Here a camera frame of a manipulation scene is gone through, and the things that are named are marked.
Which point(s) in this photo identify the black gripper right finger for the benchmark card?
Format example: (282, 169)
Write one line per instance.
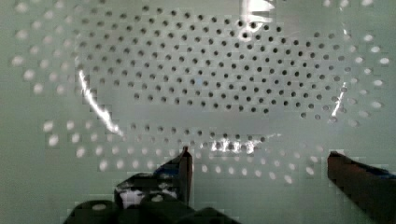
(372, 189)

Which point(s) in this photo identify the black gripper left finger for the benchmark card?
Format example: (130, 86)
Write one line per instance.
(172, 178)

